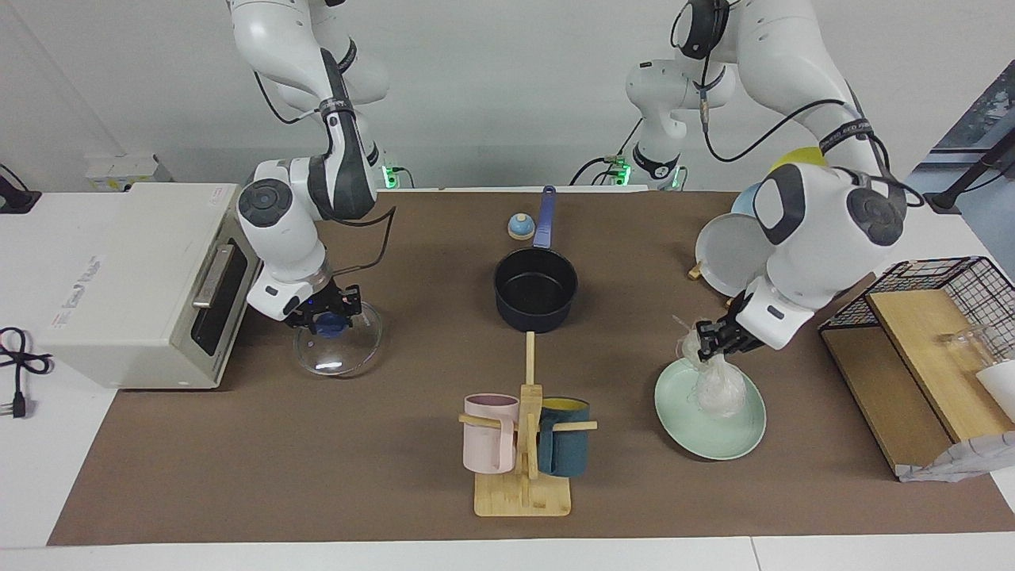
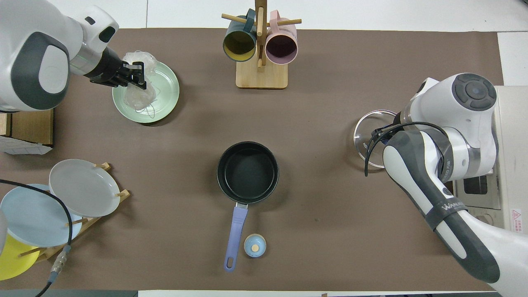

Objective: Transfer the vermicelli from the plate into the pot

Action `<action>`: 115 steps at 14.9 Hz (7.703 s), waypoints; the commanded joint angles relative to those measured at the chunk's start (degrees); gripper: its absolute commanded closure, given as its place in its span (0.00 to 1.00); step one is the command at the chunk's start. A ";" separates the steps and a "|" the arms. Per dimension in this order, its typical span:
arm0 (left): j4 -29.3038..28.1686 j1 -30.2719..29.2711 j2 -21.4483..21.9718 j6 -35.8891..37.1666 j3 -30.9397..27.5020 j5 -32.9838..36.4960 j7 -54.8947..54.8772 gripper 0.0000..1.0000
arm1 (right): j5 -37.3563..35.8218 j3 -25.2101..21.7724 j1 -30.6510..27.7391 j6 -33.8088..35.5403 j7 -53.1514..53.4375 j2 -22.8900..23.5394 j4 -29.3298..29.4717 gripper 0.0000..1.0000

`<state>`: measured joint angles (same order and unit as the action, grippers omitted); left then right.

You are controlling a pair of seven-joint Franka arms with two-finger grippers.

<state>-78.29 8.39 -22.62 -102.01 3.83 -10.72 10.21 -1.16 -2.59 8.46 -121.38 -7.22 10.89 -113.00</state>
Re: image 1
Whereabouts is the grey plate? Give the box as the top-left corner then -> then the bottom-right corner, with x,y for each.
695,213 -> 775,297

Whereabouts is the black wire basket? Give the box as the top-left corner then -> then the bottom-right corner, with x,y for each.
818,255 -> 1015,374

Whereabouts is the black stand with pole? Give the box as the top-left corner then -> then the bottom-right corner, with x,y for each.
924,127 -> 1015,213

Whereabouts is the dark blue saucepan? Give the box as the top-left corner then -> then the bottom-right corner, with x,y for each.
493,186 -> 580,334

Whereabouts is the clear glass cup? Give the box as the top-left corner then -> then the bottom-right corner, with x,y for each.
940,325 -> 996,370

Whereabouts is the brown table mat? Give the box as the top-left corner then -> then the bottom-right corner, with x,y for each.
48,190 -> 1015,546

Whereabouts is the pink mug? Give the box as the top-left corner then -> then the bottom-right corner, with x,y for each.
463,393 -> 521,475

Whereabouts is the white cup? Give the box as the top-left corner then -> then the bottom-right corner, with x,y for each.
975,361 -> 1015,421

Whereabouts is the black power cable with plug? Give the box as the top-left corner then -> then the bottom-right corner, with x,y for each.
0,327 -> 55,420

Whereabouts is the dark teal mug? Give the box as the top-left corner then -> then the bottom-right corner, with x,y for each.
538,397 -> 592,478

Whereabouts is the black table clamp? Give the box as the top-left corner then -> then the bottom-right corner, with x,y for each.
0,163 -> 42,215

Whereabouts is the brown wooden board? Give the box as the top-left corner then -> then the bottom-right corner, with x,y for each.
821,325 -> 956,477

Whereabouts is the white toaster oven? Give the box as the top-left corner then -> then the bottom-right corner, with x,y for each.
36,182 -> 266,390

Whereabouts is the grey patterned bag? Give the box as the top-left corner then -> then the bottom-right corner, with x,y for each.
896,431 -> 1015,483

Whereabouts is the bamboo mug rack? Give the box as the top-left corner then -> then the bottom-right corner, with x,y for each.
458,331 -> 598,518

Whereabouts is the glass lid with blue knob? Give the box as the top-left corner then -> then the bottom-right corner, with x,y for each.
293,301 -> 384,378

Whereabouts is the yellow plate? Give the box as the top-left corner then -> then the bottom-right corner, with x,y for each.
769,146 -> 827,172

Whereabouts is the wooden plate rack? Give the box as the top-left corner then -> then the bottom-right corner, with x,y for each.
688,258 -> 740,310

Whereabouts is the light wooden board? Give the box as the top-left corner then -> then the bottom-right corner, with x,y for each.
864,289 -> 1015,443

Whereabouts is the mint green plate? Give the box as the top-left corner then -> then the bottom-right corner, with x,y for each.
654,354 -> 768,461

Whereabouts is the white vermicelli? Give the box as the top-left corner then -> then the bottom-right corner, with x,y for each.
674,316 -> 750,420

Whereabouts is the black cable at left arm base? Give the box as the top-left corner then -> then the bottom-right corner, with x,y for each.
569,119 -> 645,187

